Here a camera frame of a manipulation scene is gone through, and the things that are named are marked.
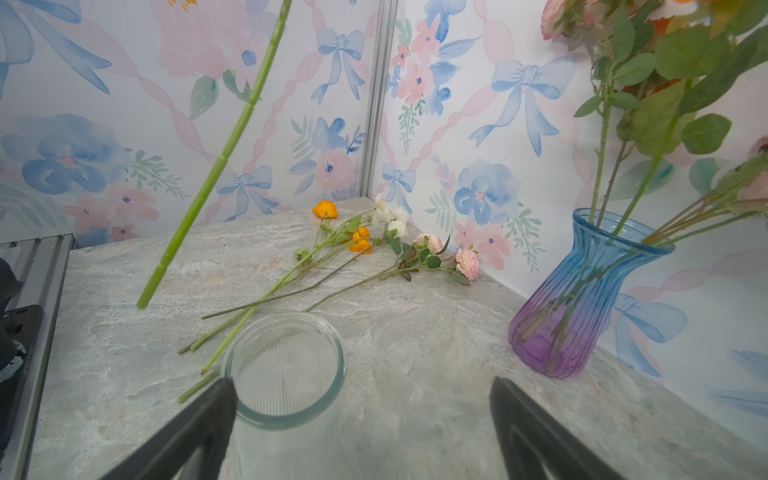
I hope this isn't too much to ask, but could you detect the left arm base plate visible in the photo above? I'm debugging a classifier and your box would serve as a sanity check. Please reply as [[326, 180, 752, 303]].
[[0, 257, 46, 457]]

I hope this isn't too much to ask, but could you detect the left corner aluminium post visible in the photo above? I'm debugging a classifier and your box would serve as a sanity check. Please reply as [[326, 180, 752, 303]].
[[358, 0, 400, 198]]

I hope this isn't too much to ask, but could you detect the aluminium rail frame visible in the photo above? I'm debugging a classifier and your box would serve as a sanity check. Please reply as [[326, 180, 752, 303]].
[[1, 234, 75, 479]]

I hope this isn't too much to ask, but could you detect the orange poppy stem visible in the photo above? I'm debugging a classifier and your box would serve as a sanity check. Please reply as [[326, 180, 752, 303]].
[[641, 151, 767, 248]]

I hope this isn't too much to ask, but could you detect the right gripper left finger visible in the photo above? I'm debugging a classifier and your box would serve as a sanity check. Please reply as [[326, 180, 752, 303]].
[[104, 379, 237, 480]]

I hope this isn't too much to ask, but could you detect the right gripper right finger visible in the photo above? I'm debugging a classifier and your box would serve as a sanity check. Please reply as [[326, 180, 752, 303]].
[[489, 377, 622, 479]]

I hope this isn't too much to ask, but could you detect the clear glass jar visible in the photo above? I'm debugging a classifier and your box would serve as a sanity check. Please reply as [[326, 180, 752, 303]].
[[224, 312, 347, 479]]

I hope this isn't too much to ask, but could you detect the small pink rose stem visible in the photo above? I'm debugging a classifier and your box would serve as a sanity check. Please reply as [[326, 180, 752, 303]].
[[305, 231, 480, 313]]

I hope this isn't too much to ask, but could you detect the cream yellow rose stem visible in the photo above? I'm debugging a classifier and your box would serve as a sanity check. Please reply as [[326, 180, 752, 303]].
[[136, 0, 293, 309]]

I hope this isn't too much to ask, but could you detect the dark orange gerbera stem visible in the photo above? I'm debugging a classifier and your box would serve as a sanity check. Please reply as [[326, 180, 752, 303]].
[[617, 1, 767, 221]]

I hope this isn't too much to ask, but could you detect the blue purple glass vase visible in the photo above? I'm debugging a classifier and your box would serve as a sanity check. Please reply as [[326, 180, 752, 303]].
[[508, 208, 675, 379]]

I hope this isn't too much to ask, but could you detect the pink rose bunch stem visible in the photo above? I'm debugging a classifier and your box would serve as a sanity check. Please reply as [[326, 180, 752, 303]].
[[541, 1, 661, 226]]

